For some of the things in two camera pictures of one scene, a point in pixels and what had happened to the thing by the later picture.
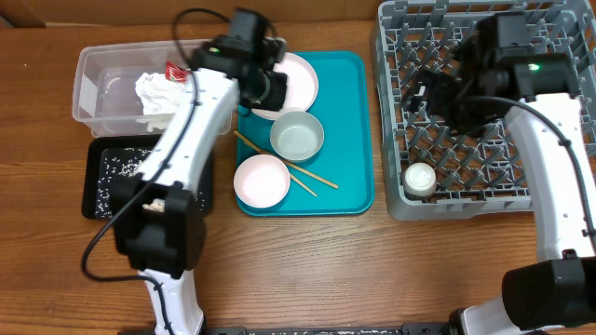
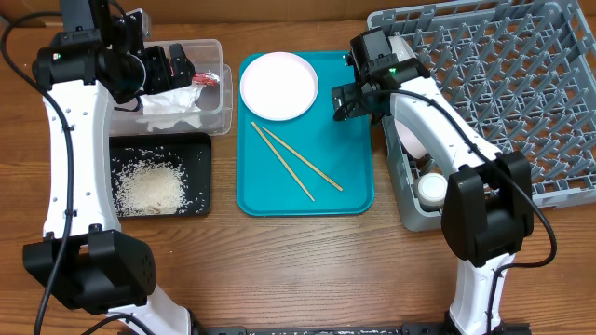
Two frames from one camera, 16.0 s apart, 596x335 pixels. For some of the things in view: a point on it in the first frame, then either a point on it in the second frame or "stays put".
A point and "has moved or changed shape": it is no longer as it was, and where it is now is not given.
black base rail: (366, 329) stays put
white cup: (420, 180) -> (431, 190)
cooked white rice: (115, 164) has moved or changed shape
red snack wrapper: (174, 73) has moved or changed shape
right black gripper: (436, 87) -> (352, 111)
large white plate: (303, 86) stays put
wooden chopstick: (329, 182) -> (305, 161)
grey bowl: (297, 136) -> (401, 48)
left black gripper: (277, 100) -> (163, 78)
